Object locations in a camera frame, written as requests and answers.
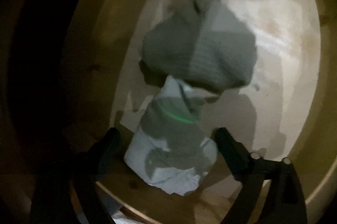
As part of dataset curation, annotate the wooden drawer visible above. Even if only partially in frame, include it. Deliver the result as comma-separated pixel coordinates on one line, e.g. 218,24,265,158
71,0,336,223

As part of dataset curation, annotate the light grey patterned underwear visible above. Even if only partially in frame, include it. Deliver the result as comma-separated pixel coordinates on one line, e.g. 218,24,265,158
124,76,218,196

